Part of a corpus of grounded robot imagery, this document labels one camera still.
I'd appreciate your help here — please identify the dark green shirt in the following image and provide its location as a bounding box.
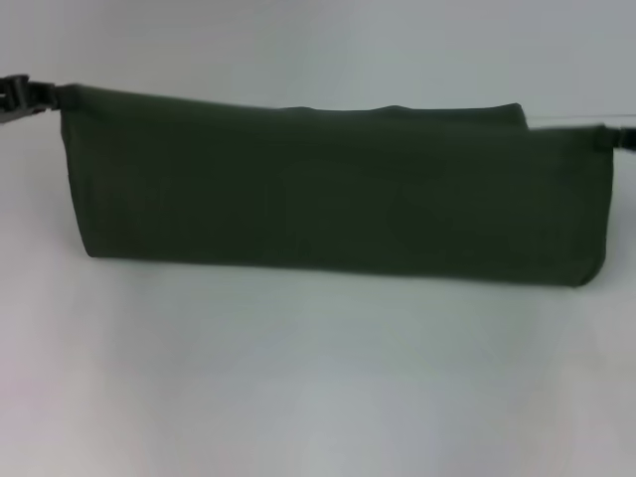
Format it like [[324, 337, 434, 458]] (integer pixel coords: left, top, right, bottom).
[[58, 82, 618, 290]]

